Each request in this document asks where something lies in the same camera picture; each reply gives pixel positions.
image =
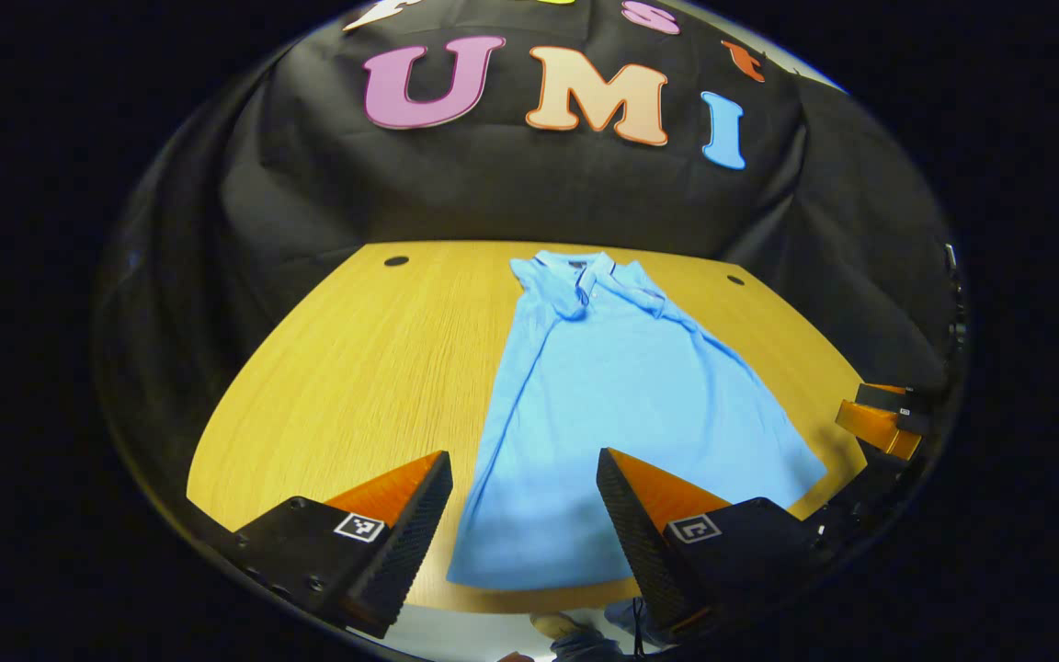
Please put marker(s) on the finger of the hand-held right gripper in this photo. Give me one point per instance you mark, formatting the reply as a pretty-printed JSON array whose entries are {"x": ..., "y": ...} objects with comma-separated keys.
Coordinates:
[{"x": 883, "y": 418}]

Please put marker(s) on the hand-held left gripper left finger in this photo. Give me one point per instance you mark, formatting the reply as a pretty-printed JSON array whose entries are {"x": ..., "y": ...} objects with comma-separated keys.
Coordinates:
[{"x": 410, "y": 552}]

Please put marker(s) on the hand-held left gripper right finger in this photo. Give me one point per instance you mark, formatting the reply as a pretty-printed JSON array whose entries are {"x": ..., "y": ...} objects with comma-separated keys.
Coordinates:
[{"x": 640, "y": 552}]

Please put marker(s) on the light blue T-shirt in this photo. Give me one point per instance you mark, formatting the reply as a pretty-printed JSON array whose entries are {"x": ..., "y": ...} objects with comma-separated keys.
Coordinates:
[{"x": 612, "y": 395}]

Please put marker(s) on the black backdrop cloth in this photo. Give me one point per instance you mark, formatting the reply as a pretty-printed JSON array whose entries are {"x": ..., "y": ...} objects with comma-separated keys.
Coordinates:
[{"x": 511, "y": 193}]

